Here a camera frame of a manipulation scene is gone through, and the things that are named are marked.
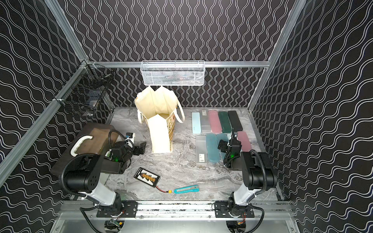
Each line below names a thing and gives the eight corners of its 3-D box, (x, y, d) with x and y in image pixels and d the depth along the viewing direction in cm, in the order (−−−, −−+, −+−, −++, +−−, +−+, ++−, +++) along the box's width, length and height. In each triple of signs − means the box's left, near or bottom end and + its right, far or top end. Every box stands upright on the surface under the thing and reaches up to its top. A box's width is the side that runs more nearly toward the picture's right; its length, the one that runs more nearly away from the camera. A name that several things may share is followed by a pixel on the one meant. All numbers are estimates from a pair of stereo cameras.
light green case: (191, 133, 107) (191, 131, 105) (191, 113, 119) (191, 111, 117) (201, 133, 107) (201, 131, 105) (199, 114, 119) (199, 111, 117)
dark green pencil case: (221, 134, 109) (222, 130, 106) (217, 113, 123) (218, 109, 119) (231, 134, 109) (232, 130, 106) (226, 113, 123) (227, 109, 119)
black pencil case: (233, 131, 108) (234, 129, 106) (227, 112, 120) (227, 110, 118) (242, 131, 108) (243, 129, 106) (235, 112, 121) (235, 110, 119)
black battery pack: (134, 177, 87) (133, 176, 85) (140, 168, 91) (139, 166, 89) (154, 188, 83) (154, 187, 82) (160, 177, 87) (160, 176, 85)
